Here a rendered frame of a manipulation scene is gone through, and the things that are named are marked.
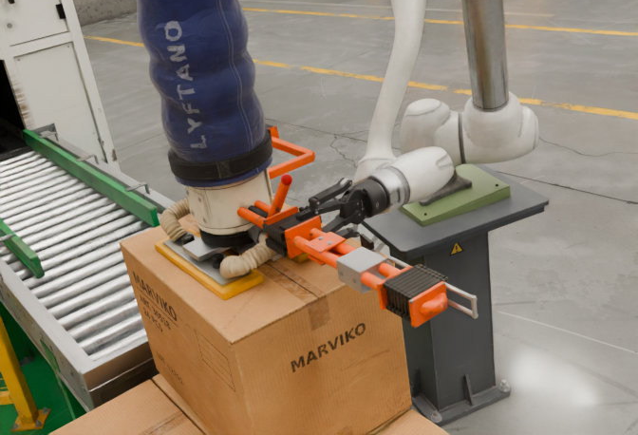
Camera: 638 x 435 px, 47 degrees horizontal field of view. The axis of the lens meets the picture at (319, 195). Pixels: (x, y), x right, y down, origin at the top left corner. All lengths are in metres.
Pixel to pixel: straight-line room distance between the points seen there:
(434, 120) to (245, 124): 0.76
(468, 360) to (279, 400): 1.11
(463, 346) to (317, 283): 1.05
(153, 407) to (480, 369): 1.13
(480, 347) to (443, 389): 0.19
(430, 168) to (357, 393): 0.52
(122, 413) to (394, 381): 0.71
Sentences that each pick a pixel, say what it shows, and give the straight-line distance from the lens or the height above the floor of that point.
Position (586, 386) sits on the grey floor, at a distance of 2.72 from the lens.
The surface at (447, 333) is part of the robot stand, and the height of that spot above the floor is 0.32.
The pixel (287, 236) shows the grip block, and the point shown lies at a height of 1.11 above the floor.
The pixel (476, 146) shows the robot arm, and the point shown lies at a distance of 2.13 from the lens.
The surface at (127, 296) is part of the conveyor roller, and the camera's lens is 2.50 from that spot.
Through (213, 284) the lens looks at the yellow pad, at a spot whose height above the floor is 0.97.
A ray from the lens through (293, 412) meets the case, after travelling 1.56.
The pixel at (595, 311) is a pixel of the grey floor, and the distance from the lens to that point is 3.08.
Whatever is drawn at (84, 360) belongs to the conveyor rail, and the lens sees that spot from 2.15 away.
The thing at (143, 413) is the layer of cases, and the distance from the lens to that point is 1.98.
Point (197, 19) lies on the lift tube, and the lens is 1.44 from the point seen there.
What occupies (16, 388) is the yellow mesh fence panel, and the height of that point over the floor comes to 0.17.
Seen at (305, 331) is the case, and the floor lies 0.90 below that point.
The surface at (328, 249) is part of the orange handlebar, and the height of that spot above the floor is 1.07.
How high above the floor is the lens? 1.75
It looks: 25 degrees down
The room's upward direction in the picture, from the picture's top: 9 degrees counter-clockwise
